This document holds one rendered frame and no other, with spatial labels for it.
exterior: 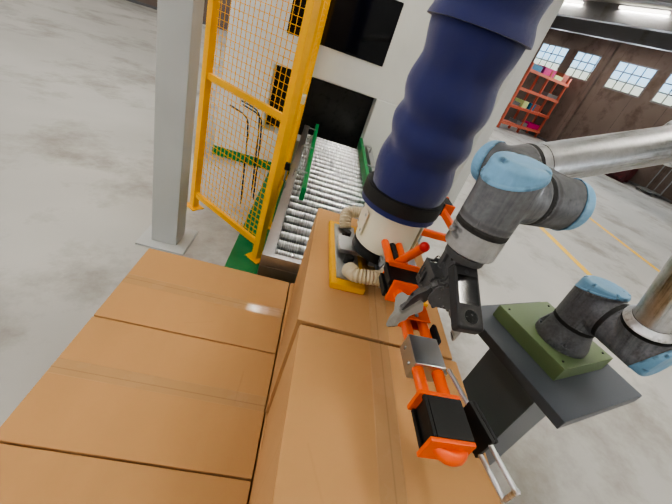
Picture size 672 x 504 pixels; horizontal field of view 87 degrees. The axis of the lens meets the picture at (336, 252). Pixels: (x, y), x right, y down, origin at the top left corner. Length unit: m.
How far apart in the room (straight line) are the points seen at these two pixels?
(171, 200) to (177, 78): 0.70
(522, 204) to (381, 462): 0.48
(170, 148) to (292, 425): 1.83
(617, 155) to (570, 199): 0.30
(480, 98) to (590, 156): 0.25
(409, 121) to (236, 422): 0.92
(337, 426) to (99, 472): 0.60
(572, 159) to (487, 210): 0.31
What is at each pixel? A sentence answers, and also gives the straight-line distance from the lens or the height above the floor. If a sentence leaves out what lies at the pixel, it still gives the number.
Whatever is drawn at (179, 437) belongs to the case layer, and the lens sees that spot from 1.11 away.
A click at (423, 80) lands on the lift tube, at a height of 1.48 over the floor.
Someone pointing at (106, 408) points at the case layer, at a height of 0.54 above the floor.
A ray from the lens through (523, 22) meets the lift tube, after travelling 0.88.
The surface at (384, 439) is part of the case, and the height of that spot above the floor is 0.94.
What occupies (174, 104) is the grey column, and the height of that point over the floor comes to 0.92.
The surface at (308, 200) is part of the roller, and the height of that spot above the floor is 0.55.
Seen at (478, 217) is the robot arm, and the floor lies 1.35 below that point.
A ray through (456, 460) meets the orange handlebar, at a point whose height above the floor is 1.08.
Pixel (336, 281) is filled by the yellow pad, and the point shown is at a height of 0.96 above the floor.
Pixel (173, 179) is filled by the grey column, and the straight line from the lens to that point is 2.33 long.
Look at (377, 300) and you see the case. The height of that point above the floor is 0.94.
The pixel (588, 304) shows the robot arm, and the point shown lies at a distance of 1.48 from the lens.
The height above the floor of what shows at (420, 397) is 1.08.
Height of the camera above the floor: 1.53
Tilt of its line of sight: 32 degrees down
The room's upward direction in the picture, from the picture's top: 21 degrees clockwise
